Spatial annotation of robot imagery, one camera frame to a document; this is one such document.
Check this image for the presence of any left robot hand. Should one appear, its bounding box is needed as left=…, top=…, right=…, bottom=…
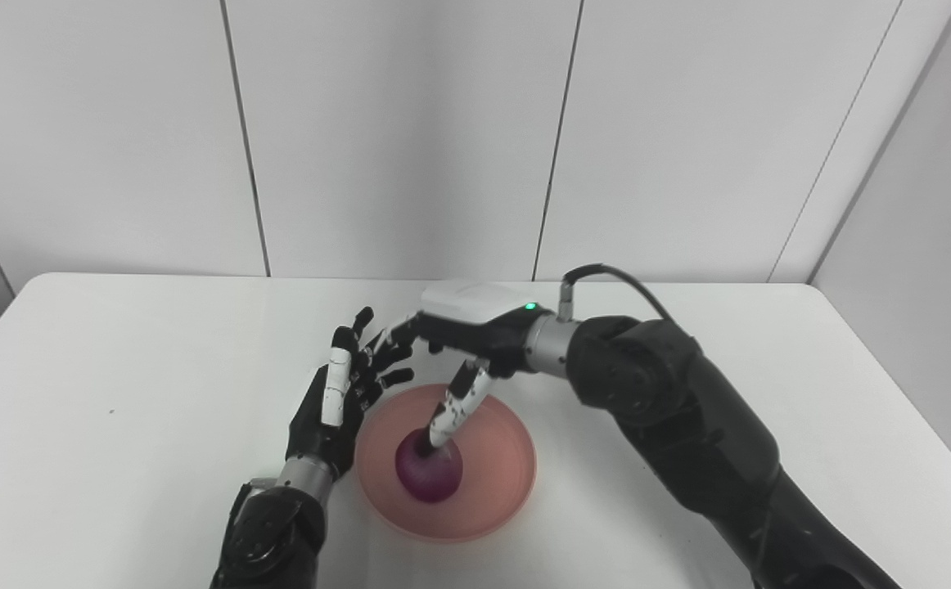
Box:
left=286, top=307, right=416, bottom=481

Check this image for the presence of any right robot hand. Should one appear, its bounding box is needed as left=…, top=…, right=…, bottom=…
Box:
left=365, top=281, right=557, bottom=456

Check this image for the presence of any purple red onion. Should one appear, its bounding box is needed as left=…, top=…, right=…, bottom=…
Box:
left=394, top=429, right=465, bottom=504

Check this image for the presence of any pink plate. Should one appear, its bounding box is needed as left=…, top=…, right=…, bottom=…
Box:
left=354, top=384, right=538, bottom=543

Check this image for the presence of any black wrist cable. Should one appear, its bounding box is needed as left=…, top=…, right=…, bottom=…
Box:
left=557, top=263, right=674, bottom=321

